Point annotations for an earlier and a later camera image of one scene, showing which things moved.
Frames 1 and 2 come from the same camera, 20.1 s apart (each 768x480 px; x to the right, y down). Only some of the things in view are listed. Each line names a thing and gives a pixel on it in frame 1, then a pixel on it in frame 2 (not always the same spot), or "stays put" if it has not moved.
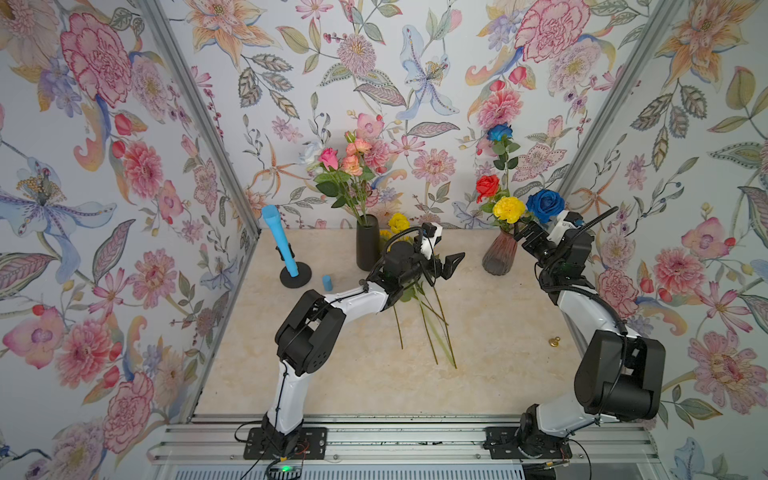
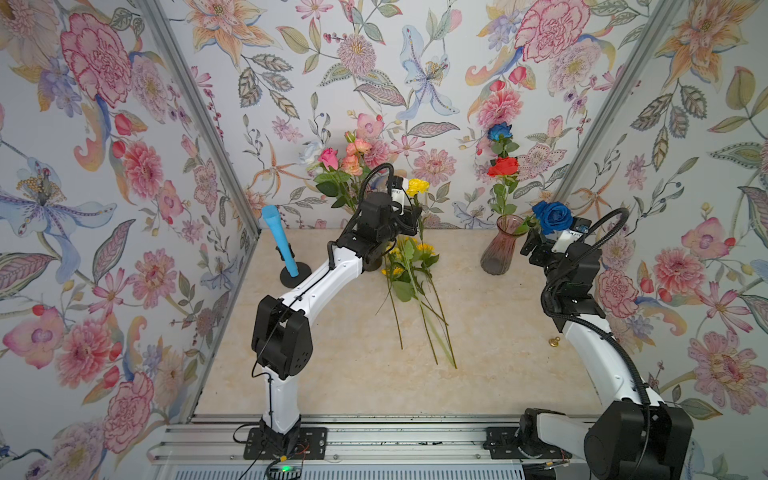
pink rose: (329, 157) stays put
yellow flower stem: (433, 346) stays put
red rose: (486, 186) -> (504, 166)
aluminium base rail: (389, 440) stays put
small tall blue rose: (497, 132) stays put
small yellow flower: (509, 208) -> (416, 186)
